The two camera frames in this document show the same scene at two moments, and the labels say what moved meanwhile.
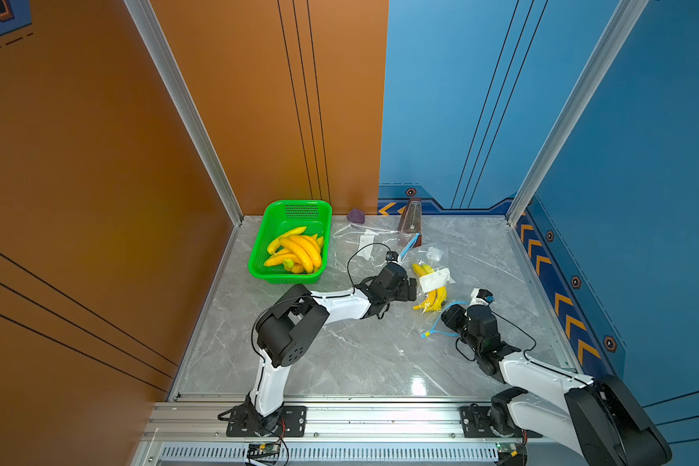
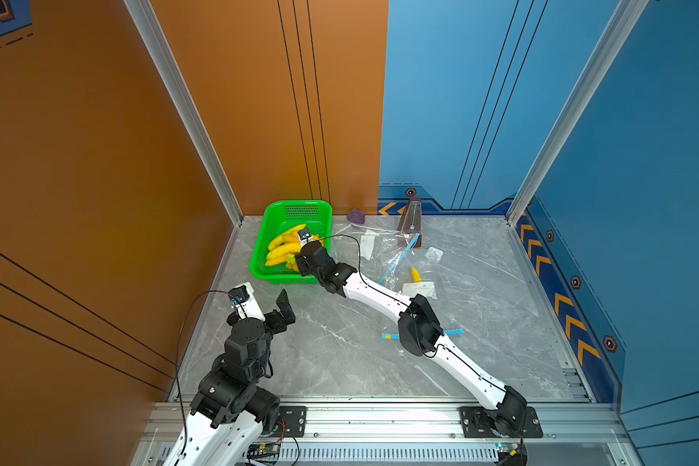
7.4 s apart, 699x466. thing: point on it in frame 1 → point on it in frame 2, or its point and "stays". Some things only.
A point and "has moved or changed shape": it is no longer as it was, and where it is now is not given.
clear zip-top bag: [433, 289] has moved or changed shape
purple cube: [356, 216] stays
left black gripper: [404, 294] → [283, 311]
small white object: [434, 253] stays
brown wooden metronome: [411, 222] stays
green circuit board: [265, 449] stays
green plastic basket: [282, 216] stays
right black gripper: [451, 315] → [301, 260]
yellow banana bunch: [297, 251] stays
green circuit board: [506, 447] → [517, 455]
